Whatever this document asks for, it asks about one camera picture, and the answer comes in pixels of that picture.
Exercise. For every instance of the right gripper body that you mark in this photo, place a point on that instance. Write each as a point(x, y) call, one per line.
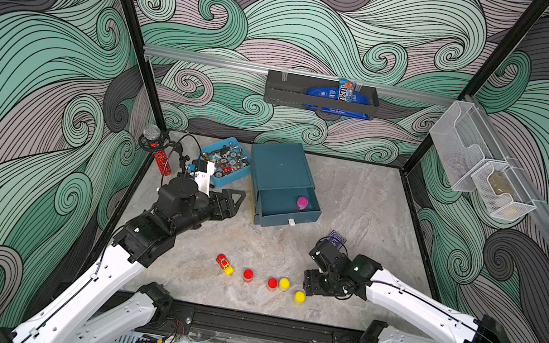
point(332, 275)

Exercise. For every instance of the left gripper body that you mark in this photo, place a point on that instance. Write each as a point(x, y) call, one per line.
point(208, 208)

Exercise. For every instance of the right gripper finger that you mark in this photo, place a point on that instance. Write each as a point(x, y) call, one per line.
point(316, 283)
point(325, 252)

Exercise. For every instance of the yellow paint can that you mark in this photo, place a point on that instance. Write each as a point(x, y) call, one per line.
point(299, 298)
point(284, 284)

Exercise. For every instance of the red paint can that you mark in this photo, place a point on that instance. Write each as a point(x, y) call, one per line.
point(272, 284)
point(248, 275)

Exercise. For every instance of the magenta paint can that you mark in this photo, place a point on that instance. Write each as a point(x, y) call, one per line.
point(302, 203)

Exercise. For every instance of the teal drawer cabinet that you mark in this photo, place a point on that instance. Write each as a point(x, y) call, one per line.
point(280, 175)

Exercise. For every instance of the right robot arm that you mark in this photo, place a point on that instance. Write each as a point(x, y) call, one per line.
point(436, 322)

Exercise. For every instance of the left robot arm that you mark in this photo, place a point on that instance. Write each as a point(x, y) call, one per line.
point(184, 204)

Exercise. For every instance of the blue playing card box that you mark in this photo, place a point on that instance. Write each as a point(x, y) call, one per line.
point(336, 239)

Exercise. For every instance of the blue tray of trinkets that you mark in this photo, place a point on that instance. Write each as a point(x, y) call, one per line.
point(232, 161)

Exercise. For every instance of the red yellow toy bulldozer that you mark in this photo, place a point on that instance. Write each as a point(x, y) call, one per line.
point(224, 264)

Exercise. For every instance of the blue snack packet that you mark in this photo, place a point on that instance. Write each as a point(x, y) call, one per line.
point(345, 91)

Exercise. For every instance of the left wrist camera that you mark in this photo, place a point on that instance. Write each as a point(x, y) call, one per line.
point(202, 171)

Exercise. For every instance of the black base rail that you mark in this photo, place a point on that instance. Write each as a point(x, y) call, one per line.
point(198, 321)

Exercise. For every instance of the black wall basket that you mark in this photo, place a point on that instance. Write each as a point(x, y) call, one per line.
point(286, 89)

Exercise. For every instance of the clear small wall bin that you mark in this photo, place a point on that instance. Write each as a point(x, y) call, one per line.
point(501, 191)

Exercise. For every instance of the clear large wall bin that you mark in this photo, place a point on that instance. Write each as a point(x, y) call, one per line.
point(464, 140)

